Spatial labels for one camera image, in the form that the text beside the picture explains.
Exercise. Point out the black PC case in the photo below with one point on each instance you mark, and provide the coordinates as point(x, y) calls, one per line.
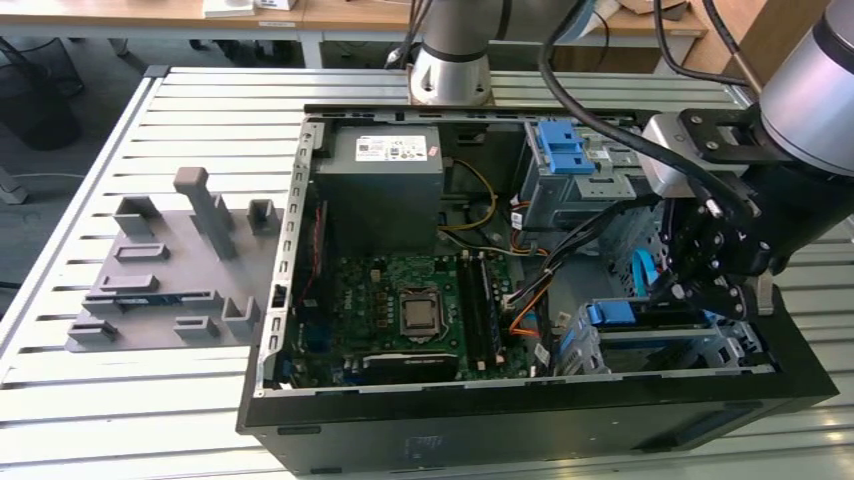
point(534, 430)

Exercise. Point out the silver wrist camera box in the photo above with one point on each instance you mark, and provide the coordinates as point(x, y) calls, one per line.
point(667, 165)

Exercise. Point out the grey metal foot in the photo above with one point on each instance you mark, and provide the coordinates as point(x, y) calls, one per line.
point(13, 192)

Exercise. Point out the metal disk bay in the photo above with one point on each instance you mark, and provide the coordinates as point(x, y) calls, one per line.
point(580, 350)

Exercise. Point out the black RAM stick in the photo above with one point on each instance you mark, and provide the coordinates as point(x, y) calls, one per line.
point(491, 310)

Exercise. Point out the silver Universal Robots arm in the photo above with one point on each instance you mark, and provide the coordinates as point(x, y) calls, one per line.
point(454, 30)

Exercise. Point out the plain white box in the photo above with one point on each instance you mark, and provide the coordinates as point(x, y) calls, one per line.
point(229, 7)

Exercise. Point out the metal optical drive cage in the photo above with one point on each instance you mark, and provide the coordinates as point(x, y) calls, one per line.
point(587, 200)

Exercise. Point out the green motherboard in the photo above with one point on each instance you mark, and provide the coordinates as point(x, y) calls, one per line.
point(374, 300)

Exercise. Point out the white box black print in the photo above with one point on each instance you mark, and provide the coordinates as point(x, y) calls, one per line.
point(276, 4)

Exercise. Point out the white bundle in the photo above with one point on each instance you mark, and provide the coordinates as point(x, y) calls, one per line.
point(603, 10)

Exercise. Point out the black mesh bin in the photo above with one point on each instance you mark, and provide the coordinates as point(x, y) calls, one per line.
point(40, 100)

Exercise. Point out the black graphics card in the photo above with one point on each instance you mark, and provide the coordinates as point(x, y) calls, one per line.
point(407, 368)

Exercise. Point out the hard disk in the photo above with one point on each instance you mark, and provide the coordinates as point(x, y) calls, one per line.
point(610, 315)

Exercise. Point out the wooden desk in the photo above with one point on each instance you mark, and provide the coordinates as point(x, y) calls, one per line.
point(133, 20)
point(360, 17)

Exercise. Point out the brown cardboard piece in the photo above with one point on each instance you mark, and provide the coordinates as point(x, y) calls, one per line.
point(636, 6)

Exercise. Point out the silver CPU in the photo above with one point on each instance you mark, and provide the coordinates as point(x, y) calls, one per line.
point(419, 314)

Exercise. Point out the grey parts rack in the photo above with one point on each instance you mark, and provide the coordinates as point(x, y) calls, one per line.
point(173, 270)

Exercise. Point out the blue plastic drive latch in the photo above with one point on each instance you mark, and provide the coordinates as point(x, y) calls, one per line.
point(560, 150)

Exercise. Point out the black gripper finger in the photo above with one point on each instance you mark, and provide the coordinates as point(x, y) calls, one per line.
point(694, 245)
point(734, 295)

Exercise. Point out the grey power supply unit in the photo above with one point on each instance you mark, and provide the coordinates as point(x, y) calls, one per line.
point(380, 200)

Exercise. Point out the wooden cabinet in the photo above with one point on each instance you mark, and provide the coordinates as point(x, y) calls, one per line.
point(694, 47)

